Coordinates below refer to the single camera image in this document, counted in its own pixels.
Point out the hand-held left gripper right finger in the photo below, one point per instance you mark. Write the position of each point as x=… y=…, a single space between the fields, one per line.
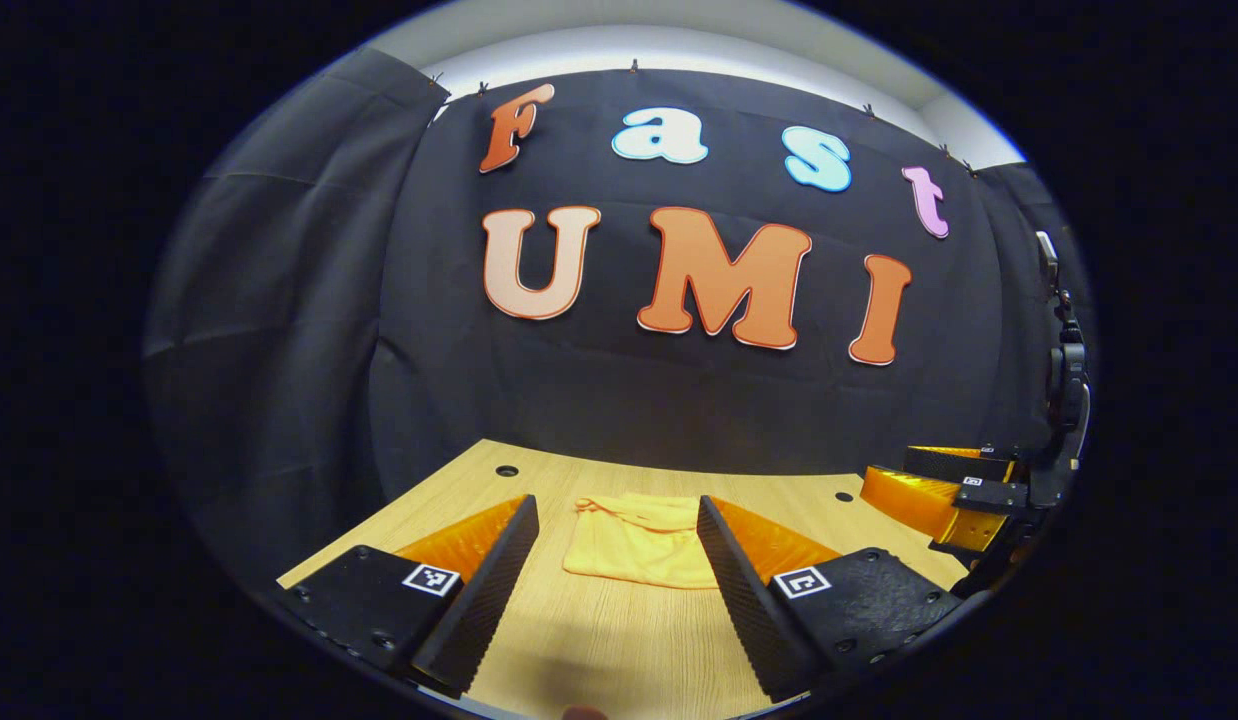
x=749 y=600

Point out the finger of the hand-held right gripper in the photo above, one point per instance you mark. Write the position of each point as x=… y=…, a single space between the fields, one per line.
x=919 y=500
x=959 y=462

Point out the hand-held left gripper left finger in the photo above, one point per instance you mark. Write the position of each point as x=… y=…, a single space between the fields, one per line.
x=484 y=600

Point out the orange T-shirt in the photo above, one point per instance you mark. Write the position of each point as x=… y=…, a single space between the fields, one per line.
x=629 y=550

